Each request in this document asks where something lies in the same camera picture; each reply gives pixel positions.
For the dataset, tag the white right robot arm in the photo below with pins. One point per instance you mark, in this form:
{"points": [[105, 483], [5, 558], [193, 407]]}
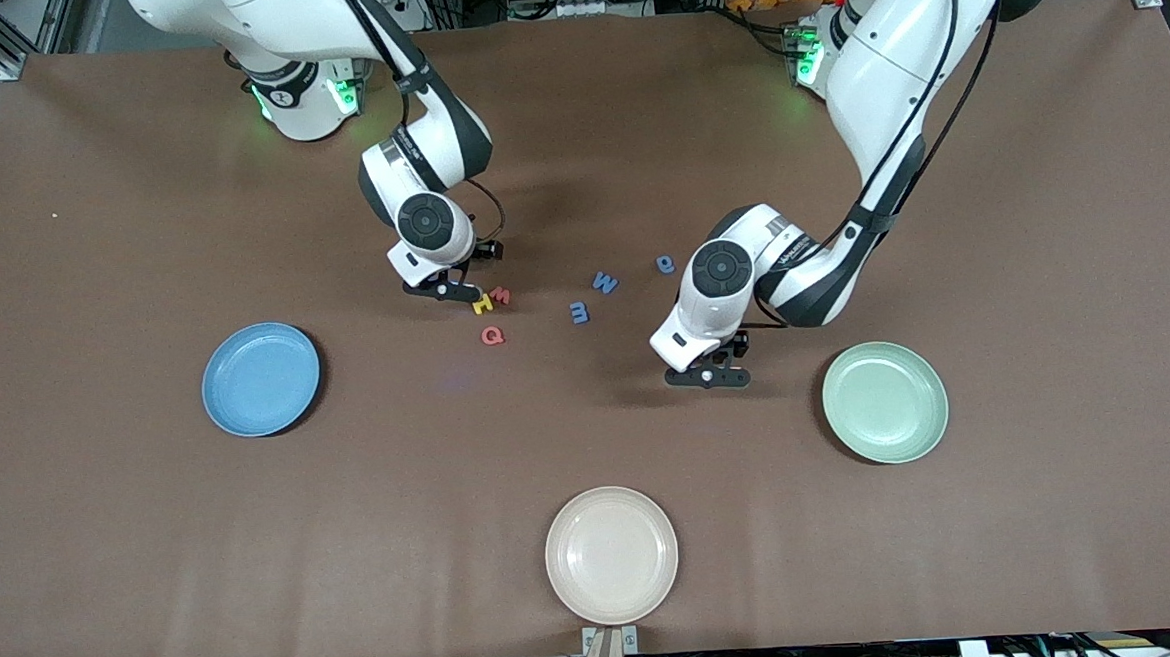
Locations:
{"points": [[426, 220]]}

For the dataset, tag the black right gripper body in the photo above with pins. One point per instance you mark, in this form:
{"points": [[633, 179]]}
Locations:
{"points": [[487, 251]]}

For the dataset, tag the blue uppercase letter W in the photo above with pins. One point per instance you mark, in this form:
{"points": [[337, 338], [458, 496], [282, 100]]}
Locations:
{"points": [[605, 281]]}

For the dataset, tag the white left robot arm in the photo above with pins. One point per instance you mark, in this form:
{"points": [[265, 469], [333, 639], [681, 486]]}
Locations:
{"points": [[722, 268]]}

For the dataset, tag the yellow letter H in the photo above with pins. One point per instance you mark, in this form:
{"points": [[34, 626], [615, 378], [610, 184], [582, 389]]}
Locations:
{"points": [[484, 308]]}

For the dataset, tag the blue plate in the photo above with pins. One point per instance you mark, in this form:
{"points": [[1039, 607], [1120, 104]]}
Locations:
{"points": [[257, 381]]}

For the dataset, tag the red lowercase letter w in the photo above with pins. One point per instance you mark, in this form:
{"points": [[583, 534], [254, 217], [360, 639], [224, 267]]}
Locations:
{"points": [[501, 296]]}

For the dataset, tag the green plate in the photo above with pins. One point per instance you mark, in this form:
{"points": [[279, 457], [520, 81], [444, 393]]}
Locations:
{"points": [[884, 403]]}

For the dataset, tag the brown table cover sheet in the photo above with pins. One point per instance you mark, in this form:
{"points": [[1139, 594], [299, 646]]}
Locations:
{"points": [[156, 551]]}

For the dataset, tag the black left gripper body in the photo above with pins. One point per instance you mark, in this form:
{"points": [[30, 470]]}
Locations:
{"points": [[739, 341]]}

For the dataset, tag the blue lowercase letter m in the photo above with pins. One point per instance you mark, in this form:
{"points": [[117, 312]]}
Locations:
{"points": [[579, 314]]}

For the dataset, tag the beige plate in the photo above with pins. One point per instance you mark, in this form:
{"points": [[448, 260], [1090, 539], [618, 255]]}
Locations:
{"points": [[612, 555]]}

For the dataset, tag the blue lowercase letter a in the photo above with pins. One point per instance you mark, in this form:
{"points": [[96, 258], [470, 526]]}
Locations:
{"points": [[665, 270]]}

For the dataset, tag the red letter Q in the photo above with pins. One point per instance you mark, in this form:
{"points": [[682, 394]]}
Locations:
{"points": [[498, 341]]}

